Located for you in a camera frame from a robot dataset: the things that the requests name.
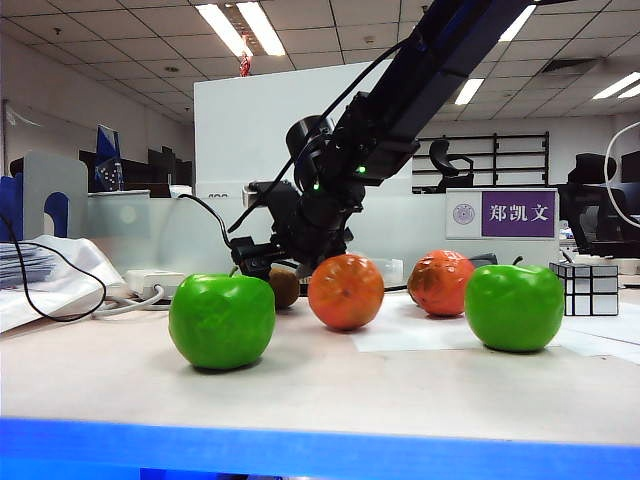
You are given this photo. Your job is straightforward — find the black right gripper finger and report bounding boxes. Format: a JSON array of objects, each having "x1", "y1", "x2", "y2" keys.
[
  {"x1": 229, "y1": 236, "x2": 292, "y2": 278},
  {"x1": 293, "y1": 258, "x2": 322, "y2": 280}
]

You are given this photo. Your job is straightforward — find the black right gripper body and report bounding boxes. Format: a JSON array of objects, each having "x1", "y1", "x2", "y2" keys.
[{"x1": 268, "y1": 193, "x2": 365, "y2": 267}]

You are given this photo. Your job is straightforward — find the brown kiwi fruit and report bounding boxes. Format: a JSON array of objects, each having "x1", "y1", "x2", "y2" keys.
[{"x1": 268, "y1": 266, "x2": 302, "y2": 310}]

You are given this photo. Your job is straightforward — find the orange fruit with navel dot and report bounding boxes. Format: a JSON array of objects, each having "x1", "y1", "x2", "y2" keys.
[{"x1": 307, "y1": 253, "x2": 386, "y2": 332}]

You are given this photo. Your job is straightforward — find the reddish orange fruit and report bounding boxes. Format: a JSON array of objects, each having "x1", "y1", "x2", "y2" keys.
[{"x1": 407, "y1": 249, "x2": 476, "y2": 318}]

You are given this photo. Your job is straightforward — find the green plastic apple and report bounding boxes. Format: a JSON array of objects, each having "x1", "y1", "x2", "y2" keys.
[
  {"x1": 168, "y1": 267, "x2": 277, "y2": 371},
  {"x1": 463, "y1": 256, "x2": 565, "y2": 354}
]

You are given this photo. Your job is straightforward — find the white power adapter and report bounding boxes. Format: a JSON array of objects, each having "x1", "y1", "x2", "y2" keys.
[{"x1": 125, "y1": 269, "x2": 187, "y2": 303}]

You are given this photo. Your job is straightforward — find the white paper sheet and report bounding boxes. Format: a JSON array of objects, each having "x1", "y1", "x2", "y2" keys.
[{"x1": 349, "y1": 292, "x2": 640, "y2": 362}]

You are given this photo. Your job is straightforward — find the white board panel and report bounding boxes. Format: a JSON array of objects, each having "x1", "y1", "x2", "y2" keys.
[{"x1": 193, "y1": 58, "x2": 415, "y2": 200}]

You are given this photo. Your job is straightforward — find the white plastic bag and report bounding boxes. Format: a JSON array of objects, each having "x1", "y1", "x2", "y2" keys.
[{"x1": 0, "y1": 235, "x2": 129, "y2": 335}]

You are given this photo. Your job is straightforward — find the red hanging ornament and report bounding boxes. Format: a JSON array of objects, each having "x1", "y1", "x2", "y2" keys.
[{"x1": 238, "y1": 34, "x2": 255, "y2": 80}]

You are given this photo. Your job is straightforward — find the blue crystal trophy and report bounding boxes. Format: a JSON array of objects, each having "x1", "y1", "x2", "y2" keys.
[{"x1": 94, "y1": 126, "x2": 125, "y2": 194}]

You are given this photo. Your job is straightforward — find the blue tape strip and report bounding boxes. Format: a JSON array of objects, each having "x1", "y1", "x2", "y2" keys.
[{"x1": 0, "y1": 417, "x2": 640, "y2": 480}]

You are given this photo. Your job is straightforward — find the black shelf rack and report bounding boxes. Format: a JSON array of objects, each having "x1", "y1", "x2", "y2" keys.
[{"x1": 412, "y1": 132, "x2": 551, "y2": 194}]

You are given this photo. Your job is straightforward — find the purple white name plate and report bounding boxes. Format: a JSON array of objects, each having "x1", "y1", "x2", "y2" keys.
[{"x1": 445, "y1": 188, "x2": 560, "y2": 241}]

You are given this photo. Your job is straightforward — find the ceiling fluorescent light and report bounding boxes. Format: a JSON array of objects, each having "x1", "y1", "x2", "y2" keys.
[
  {"x1": 497, "y1": 3, "x2": 539, "y2": 44},
  {"x1": 592, "y1": 72, "x2": 640, "y2": 101},
  {"x1": 453, "y1": 78, "x2": 485, "y2": 107},
  {"x1": 195, "y1": 2, "x2": 287, "y2": 59}
]

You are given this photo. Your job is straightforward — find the grey metal bookend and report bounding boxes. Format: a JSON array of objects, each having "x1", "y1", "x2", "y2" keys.
[{"x1": 22, "y1": 153, "x2": 90, "y2": 241}]

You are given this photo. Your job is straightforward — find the printed paper stack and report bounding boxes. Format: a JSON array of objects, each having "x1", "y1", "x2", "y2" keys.
[{"x1": 0, "y1": 243, "x2": 59, "y2": 292}]

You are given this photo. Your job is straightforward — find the blue file holder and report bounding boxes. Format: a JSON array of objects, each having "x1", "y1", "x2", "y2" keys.
[{"x1": 0, "y1": 175, "x2": 71, "y2": 244}]

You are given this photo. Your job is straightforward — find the black mesh office chair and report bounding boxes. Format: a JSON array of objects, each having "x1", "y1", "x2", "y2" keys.
[{"x1": 557, "y1": 153, "x2": 640, "y2": 259}]

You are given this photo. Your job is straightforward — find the silver mirror cube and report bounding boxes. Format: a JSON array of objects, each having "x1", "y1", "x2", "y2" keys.
[{"x1": 548, "y1": 262, "x2": 620, "y2": 318}]

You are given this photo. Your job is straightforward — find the black power cable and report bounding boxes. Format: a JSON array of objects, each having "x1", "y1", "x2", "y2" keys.
[{"x1": 178, "y1": 194, "x2": 412, "y2": 294}]

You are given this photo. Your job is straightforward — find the dark wrist camera cable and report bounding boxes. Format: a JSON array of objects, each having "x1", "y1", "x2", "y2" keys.
[{"x1": 227, "y1": 43, "x2": 404, "y2": 234}]

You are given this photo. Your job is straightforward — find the white adapter cable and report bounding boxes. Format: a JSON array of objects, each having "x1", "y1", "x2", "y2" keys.
[{"x1": 92, "y1": 284, "x2": 174, "y2": 321}]

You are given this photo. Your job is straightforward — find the thin black cable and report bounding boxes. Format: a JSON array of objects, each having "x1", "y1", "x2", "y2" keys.
[{"x1": 0, "y1": 213, "x2": 109, "y2": 324}]

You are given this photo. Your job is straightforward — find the white looped cable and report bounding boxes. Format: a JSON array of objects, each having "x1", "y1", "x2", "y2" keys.
[{"x1": 603, "y1": 121, "x2": 640, "y2": 225}]

